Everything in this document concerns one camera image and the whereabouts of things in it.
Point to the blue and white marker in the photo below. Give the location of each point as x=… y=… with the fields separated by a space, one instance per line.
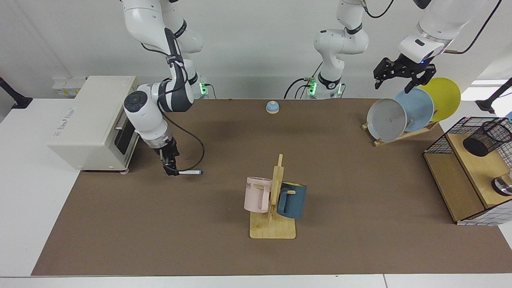
x=192 y=172

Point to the black mesh pen holder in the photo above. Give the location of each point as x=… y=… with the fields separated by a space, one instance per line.
x=482 y=140

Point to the light blue plate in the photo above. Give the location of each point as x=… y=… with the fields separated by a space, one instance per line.
x=418 y=106

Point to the yellow plate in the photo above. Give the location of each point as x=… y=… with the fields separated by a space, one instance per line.
x=446 y=96

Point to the grey plate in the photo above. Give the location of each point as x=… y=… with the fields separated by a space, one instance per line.
x=386 y=120

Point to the wooden plate rack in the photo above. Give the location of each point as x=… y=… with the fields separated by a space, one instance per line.
x=400 y=136

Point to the black stand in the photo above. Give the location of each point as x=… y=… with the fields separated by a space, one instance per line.
x=16 y=98
x=494 y=98

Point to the pink cup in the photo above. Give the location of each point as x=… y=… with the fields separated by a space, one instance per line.
x=254 y=196

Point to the pale toaster oven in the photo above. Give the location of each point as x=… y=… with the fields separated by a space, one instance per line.
x=88 y=120

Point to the brown table cloth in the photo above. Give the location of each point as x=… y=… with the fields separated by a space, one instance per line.
x=224 y=248

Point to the small blue round bell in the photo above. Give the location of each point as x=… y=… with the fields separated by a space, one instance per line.
x=272 y=106

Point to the wooden cup stand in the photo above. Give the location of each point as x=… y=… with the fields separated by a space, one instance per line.
x=272 y=230

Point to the dark teal cup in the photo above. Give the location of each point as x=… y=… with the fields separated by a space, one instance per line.
x=294 y=202

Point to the shiny round metal lid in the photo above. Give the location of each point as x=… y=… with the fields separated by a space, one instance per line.
x=503 y=184

